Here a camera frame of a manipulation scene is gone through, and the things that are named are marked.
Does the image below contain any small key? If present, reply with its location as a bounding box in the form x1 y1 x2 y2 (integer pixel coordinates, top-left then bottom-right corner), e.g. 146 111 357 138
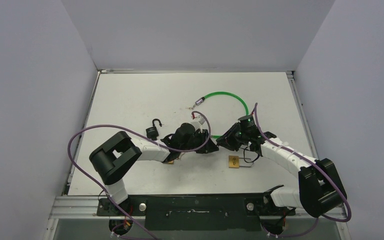
186 105 196 111

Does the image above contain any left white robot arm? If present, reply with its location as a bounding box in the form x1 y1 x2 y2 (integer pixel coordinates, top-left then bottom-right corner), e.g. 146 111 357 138
89 123 219 216

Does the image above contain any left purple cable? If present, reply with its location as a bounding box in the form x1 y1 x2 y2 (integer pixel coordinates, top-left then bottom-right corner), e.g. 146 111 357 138
67 110 212 240

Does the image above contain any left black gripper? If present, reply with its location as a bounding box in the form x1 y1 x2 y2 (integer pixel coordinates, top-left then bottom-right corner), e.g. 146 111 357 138
180 129 219 154

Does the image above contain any green cable lock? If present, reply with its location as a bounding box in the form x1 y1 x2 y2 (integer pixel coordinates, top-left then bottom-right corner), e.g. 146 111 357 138
194 91 250 140

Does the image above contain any long-shackle brass padlock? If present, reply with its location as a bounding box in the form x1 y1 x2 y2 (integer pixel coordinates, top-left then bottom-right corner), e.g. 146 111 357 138
227 155 254 169

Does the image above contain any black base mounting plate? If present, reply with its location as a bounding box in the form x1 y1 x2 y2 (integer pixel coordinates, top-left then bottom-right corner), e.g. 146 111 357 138
96 193 296 233

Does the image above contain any purple cable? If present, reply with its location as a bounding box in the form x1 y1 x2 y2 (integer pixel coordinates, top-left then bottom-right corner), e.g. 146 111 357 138
250 102 353 223
67 110 212 240

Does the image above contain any short brass padlock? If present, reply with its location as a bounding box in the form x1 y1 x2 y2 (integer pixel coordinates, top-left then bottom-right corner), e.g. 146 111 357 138
164 160 175 165

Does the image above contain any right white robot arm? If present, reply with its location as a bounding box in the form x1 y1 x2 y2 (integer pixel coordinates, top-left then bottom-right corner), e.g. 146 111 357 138
216 114 349 218

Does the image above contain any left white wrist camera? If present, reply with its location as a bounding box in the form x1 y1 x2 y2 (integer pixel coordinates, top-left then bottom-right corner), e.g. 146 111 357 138
190 116 207 131

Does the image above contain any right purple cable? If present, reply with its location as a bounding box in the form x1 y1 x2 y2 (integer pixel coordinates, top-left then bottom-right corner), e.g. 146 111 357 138
250 102 353 223

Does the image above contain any black padlock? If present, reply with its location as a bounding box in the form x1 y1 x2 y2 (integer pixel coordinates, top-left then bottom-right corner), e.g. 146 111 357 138
145 118 163 141

